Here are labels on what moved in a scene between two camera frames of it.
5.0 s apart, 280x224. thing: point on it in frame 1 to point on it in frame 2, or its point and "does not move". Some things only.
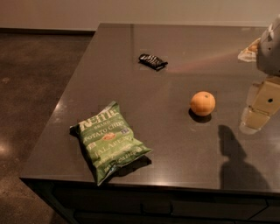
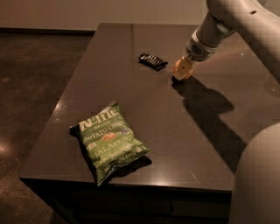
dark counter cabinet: x=118 y=202 does not move
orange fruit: x=203 y=102 to x=187 y=74
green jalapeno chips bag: x=108 y=141 does not move
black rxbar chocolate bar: x=152 y=61 does not move
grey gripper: x=269 y=53 to x=199 y=51
